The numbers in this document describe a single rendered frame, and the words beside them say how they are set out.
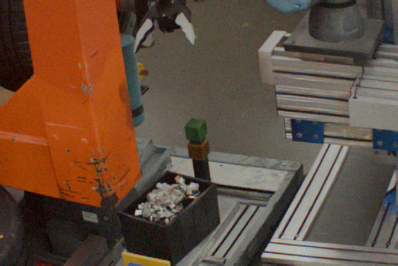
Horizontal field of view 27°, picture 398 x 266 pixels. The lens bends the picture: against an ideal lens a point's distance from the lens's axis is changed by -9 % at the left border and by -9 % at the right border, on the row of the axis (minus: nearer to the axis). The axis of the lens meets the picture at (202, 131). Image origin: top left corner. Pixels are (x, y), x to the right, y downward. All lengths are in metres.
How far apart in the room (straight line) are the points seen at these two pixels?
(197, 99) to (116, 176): 1.64
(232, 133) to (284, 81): 1.25
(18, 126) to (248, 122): 1.49
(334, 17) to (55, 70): 0.66
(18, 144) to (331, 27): 0.82
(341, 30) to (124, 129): 0.57
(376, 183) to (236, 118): 1.02
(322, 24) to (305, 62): 0.12
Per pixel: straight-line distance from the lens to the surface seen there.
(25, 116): 2.12
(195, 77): 3.86
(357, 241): 2.40
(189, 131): 2.10
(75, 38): 1.89
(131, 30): 2.75
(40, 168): 2.15
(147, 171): 2.95
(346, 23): 2.07
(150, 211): 1.98
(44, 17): 1.92
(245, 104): 3.59
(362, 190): 2.61
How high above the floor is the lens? 1.65
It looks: 29 degrees down
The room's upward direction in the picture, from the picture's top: 8 degrees counter-clockwise
